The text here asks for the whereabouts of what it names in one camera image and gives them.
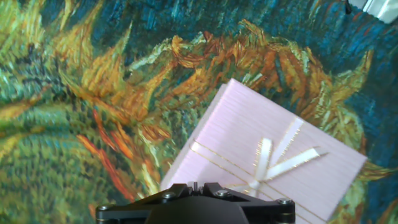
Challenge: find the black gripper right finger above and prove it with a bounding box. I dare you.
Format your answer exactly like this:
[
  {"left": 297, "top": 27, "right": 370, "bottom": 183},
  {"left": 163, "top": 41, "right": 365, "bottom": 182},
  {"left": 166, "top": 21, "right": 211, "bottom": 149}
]
[{"left": 196, "top": 182, "right": 296, "bottom": 224}]

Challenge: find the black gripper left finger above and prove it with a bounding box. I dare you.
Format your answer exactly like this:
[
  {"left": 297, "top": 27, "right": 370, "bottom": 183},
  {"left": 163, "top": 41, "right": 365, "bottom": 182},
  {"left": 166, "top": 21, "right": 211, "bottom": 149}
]
[{"left": 95, "top": 182, "right": 196, "bottom": 224}]

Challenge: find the pink ribboned gift box casing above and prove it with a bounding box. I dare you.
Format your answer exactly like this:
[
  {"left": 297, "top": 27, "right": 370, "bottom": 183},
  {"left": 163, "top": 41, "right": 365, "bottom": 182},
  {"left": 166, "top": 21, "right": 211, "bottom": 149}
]
[{"left": 160, "top": 77, "right": 368, "bottom": 223}]

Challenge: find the sunflower painting cloth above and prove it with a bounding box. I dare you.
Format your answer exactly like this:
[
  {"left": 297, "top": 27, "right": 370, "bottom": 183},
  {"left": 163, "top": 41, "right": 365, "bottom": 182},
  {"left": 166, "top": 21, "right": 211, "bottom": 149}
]
[{"left": 0, "top": 0, "right": 398, "bottom": 224}]

